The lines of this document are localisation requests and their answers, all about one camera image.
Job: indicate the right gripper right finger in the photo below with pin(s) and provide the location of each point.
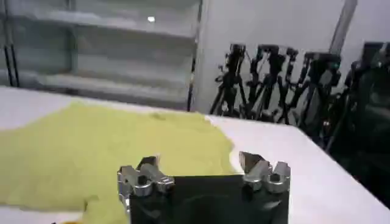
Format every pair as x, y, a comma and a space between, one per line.
262, 175

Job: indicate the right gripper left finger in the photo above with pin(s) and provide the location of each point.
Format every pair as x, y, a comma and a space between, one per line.
143, 181

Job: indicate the yellow-green shirt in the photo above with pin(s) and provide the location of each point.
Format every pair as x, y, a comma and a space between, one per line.
91, 152

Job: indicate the wide grey display shelf unit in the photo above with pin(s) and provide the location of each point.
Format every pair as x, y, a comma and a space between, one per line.
134, 61

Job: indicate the slanted grey metal beam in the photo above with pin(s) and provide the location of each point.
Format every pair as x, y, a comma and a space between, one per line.
342, 27

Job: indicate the thin metal rack posts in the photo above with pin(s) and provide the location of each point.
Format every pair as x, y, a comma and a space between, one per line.
15, 65

